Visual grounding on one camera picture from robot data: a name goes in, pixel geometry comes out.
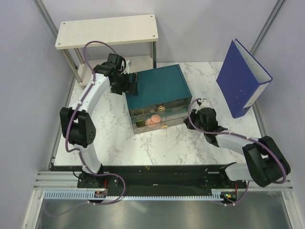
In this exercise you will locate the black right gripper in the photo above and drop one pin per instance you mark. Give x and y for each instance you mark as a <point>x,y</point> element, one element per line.
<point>193,114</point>

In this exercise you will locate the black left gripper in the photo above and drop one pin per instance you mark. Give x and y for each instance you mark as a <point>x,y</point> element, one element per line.
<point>128,87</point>

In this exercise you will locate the teal drawer organizer box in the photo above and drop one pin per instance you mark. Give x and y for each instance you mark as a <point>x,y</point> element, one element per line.
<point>162,84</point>

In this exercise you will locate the gold round jar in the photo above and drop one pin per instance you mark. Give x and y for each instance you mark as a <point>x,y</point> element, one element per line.
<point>140,123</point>

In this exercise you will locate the pink round compact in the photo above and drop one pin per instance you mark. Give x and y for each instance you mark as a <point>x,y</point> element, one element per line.
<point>156,118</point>
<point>149,121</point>

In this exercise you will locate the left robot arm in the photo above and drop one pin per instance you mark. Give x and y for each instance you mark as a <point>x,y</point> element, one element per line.
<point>77,126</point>

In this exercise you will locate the blue lever arch binder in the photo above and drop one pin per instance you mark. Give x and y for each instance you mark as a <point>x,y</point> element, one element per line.
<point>242,79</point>

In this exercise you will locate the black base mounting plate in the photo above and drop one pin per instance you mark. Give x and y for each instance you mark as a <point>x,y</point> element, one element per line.
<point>191,179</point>

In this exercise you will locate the white wooden shelf table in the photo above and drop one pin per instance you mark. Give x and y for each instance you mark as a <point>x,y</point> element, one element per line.
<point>113,31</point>

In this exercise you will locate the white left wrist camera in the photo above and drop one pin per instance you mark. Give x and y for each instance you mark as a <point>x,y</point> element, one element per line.
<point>128,65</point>

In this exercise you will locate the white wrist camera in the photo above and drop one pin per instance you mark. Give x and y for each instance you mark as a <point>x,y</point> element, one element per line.
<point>128,65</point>
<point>202,103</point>

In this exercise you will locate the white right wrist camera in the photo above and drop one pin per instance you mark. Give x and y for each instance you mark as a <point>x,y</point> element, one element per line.
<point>202,103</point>

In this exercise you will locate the light blue cable duct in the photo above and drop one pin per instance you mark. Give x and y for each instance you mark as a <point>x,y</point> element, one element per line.
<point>96,195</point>

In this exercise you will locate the aluminium frame rail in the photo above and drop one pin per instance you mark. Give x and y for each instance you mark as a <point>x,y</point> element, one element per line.
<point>53,180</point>

